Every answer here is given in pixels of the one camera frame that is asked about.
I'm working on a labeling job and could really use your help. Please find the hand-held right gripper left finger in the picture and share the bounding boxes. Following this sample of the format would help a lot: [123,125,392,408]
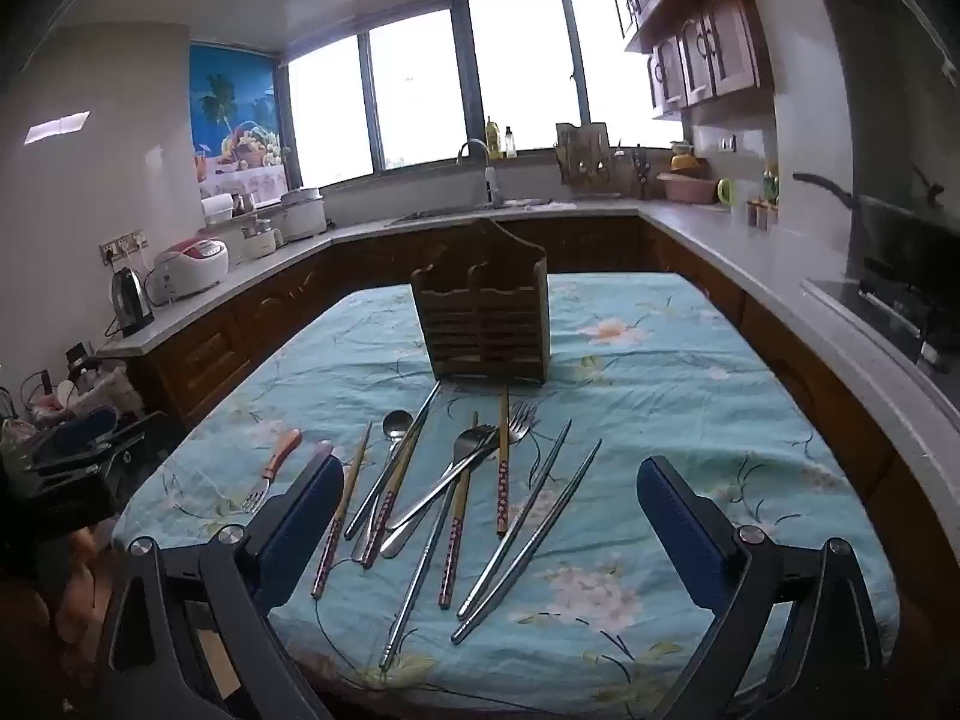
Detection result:
[94,441,346,720]

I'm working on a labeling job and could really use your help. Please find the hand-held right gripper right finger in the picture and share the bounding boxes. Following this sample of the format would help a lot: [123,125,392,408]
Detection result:
[636,454,886,720]

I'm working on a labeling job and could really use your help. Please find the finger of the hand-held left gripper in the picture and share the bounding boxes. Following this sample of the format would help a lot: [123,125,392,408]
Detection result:
[30,427,162,477]
[30,405,121,458]

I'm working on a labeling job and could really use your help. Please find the orange handled fork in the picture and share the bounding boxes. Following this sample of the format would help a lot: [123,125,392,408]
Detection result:
[241,429,302,512]

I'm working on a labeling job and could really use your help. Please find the metal spoon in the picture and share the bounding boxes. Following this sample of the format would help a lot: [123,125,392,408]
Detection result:
[343,409,415,542]

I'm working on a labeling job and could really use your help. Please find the metal fork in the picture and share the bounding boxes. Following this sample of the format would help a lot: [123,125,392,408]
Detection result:
[379,424,500,560]
[384,400,541,533]

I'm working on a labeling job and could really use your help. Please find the wooden utensil holder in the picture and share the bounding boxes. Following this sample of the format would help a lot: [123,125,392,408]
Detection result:
[409,216,552,388]

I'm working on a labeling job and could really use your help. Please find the person's left forearm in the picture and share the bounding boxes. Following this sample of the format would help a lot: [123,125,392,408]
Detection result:
[56,525,113,642]

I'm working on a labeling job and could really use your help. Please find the pile of household clutter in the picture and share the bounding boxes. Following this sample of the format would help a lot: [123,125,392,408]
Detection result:
[0,356,143,428]

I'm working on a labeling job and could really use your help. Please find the steel electric kettle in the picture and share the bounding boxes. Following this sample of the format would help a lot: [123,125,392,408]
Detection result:
[111,268,155,338]

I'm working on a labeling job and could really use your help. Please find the floral blue tablecloth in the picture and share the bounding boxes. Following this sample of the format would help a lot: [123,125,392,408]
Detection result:
[112,270,901,717]

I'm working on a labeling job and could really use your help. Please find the white and red rice cooker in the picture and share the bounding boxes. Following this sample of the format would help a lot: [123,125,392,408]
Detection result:
[146,238,230,305]

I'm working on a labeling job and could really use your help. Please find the small white appliance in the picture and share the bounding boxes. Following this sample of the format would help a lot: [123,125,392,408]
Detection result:
[240,217,284,263]

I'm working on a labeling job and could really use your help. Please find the black gas stove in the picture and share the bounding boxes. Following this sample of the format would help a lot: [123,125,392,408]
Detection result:
[802,255,960,372]

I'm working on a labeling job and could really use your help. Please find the large white cooker pot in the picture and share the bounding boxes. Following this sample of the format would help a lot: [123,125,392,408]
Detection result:
[279,187,329,242]

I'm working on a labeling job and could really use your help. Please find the pink plastic basin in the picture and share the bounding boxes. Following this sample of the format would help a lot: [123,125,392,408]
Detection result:
[657,171,717,205]

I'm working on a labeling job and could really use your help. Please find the steel kitchen sink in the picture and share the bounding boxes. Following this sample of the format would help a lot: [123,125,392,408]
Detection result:
[386,202,496,226]

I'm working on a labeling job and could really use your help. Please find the fruit print window blind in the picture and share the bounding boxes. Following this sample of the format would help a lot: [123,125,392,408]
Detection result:
[189,43,290,200]

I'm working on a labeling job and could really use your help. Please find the wooden cutting board rack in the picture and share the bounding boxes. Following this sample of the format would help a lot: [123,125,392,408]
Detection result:
[555,121,623,196]

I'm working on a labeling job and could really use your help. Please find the chrome kitchen faucet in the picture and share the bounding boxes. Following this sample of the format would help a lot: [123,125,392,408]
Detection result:
[456,139,502,207]

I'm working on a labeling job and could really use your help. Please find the large kitchen window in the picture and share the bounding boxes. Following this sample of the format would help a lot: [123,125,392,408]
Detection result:
[279,0,680,188]

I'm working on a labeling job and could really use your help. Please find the wooden upper cabinets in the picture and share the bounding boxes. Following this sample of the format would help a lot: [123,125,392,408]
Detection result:
[596,0,773,121]

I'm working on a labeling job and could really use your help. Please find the wall power outlet strip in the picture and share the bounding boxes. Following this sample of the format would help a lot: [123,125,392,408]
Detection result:
[100,231,149,265]

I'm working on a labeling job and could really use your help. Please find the black pan handle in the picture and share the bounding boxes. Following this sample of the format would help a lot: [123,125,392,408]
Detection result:
[793,171,960,293]

